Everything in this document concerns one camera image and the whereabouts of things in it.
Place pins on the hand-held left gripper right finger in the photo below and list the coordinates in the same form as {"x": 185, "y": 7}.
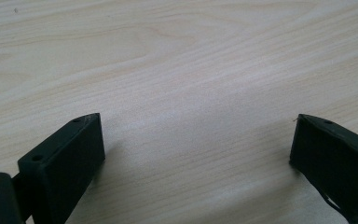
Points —
{"x": 335, "y": 161}

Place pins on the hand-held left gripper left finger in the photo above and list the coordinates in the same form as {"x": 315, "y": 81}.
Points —
{"x": 65, "y": 161}

